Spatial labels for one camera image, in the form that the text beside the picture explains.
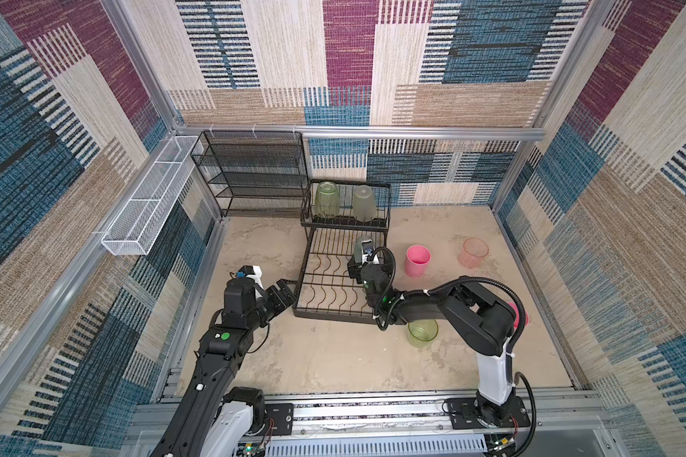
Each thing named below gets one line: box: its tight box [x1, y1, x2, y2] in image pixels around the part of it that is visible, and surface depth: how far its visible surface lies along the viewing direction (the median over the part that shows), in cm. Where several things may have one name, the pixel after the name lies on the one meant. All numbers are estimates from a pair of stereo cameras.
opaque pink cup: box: [404, 243, 432, 279], surface depth 98 cm
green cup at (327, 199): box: [314, 180, 341, 218], surface depth 89 cm
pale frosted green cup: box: [352, 184, 377, 223], surface depth 89 cm
